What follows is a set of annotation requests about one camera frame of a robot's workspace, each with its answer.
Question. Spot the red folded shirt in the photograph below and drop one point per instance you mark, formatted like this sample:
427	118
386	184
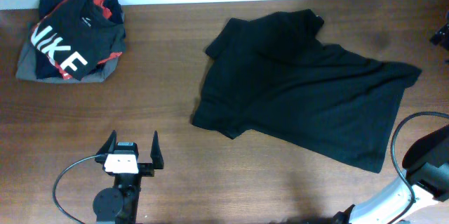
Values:
75	38

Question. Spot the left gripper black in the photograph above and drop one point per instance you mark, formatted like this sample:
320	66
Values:
147	169

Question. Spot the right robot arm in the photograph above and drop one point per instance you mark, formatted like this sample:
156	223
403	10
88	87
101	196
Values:
421	178

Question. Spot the grey folded shirt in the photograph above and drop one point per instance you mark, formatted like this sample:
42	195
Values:
27	66

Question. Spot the black t-shirt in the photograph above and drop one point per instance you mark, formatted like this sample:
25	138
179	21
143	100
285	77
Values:
273	75

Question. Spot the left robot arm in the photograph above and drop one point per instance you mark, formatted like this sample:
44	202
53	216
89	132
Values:
119	204

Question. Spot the navy folded shirt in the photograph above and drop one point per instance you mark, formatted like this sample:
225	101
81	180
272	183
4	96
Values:
44	68

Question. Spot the black Nike folded shirt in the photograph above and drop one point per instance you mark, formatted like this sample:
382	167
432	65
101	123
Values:
76	36

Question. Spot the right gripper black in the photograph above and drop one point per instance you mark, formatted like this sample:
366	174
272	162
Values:
442	35

